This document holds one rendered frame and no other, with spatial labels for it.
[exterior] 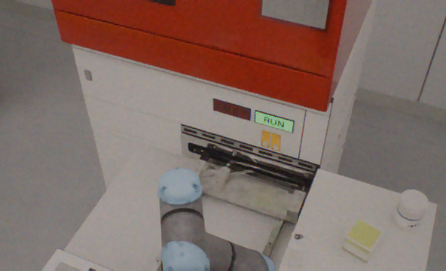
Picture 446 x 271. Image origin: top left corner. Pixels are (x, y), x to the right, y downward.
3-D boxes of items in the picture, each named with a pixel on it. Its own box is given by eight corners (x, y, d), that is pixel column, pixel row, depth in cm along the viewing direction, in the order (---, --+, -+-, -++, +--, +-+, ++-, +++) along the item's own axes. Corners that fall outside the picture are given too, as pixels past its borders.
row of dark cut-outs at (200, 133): (182, 129, 174) (181, 124, 172) (315, 169, 162) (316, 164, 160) (181, 131, 174) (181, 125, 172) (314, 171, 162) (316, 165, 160)
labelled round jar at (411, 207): (395, 207, 150) (403, 185, 143) (420, 215, 148) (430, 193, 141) (390, 226, 146) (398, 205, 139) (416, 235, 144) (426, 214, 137)
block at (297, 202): (294, 195, 164) (295, 188, 162) (305, 198, 163) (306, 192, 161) (286, 214, 159) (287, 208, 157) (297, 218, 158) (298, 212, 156)
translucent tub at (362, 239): (353, 231, 144) (358, 216, 140) (379, 246, 141) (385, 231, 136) (340, 251, 140) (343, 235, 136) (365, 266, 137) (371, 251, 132)
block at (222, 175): (220, 171, 171) (220, 165, 168) (230, 175, 170) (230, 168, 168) (209, 190, 165) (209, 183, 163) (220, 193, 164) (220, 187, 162)
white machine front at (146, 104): (95, 123, 194) (73, 29, 166) (315, 192, 172) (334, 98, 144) (90, 129, 192) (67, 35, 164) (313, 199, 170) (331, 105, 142)
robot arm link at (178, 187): (156, 203, 89) (154, 164, 95) (161, 240, 97) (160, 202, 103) (203, 199, 90) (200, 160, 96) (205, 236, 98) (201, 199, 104)
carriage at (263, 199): (195, 169, 175) (194, 163, 173) (303, 204, 165) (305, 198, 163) (184, 187, 170) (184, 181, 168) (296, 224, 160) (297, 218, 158)
